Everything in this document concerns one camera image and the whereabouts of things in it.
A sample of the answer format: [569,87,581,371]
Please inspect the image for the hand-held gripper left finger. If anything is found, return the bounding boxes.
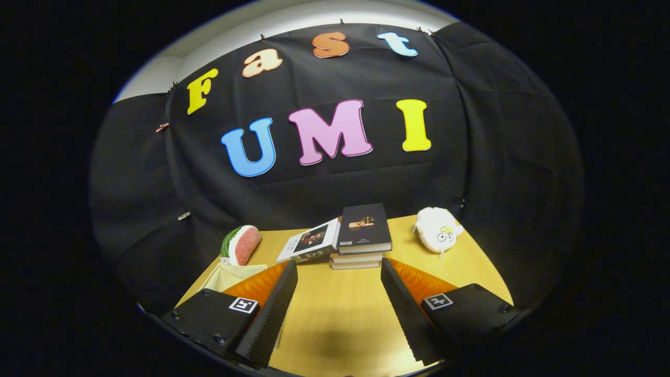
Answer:
[161,260,299,369]

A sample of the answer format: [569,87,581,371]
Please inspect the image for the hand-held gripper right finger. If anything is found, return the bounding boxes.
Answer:
[381,257,521,366]

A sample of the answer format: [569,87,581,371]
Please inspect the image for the beige fabric storage box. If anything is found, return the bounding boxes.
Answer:
[175,262,267,309]

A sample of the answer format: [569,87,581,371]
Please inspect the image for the thick book with pale pages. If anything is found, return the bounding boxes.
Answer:
[330,260,382,270]
[331,252,384,264]

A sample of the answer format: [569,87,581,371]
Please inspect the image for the watermelon slice toy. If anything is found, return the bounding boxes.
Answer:
[220,225,262,267]

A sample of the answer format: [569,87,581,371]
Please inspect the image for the white cover paperback book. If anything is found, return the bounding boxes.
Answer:
[276,217,342,264]

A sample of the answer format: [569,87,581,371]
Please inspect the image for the white plush toy with eyes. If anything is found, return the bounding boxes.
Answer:
[412,207,464,258]

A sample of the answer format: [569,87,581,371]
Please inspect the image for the black cover book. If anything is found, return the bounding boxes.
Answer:
[337,203,393,255]

